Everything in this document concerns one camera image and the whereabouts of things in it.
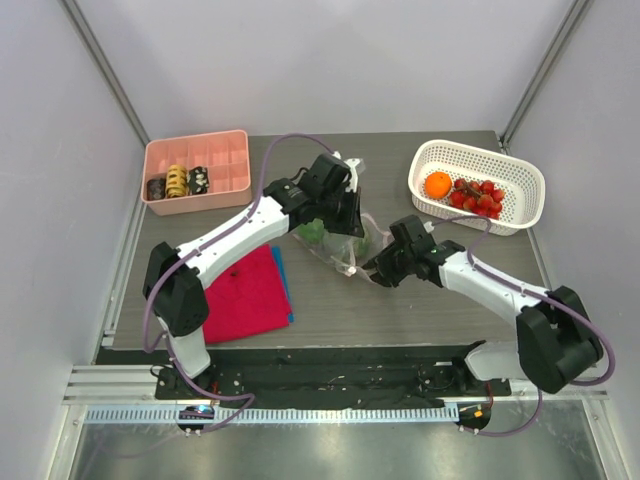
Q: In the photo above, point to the black white patterned item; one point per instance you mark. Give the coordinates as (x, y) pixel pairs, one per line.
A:
(198, 180)

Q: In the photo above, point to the dark brown round item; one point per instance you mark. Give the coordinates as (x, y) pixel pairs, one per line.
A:
(156, 189)

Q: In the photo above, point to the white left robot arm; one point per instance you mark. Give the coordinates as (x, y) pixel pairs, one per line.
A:
(177, 278)

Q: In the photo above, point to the clear zip top bag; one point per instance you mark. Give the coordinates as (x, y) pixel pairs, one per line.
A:
(336, 250)

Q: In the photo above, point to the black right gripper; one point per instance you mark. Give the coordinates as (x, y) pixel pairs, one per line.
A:
(391, 265)

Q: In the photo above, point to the white perforated plastic basket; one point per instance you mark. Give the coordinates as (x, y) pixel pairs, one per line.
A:
(521, 186)

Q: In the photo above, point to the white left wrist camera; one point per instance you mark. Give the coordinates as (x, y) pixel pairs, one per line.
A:
(356, 167)

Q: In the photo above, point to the green netted fake melon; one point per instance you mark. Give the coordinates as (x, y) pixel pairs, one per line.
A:
(361, 245)

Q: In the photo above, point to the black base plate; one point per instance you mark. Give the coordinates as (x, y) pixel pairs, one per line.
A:
(380, 377)

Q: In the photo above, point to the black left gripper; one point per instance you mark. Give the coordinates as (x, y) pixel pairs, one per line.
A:
(352, 225)

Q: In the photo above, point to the pink compartment tray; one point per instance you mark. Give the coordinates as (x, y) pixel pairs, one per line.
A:
(225, 155)

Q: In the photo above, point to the red yellow lychee bunch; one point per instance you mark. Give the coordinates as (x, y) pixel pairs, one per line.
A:
(480, 198)

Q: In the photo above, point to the orange fake orange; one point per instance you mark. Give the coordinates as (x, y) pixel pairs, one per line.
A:
(437, 185)

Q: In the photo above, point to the blue folded cloth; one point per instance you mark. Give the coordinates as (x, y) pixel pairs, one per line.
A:
(282, 280)

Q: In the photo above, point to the yellow spiral item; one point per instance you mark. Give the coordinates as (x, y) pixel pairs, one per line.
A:
(176, 181)

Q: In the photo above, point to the green fake lettuce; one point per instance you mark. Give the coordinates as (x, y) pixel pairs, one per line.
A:
(311, 233)

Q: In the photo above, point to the red folded cloth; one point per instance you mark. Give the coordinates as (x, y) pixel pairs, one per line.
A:
(247, 299)

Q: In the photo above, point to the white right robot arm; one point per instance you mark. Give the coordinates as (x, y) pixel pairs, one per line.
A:
(556, 344)

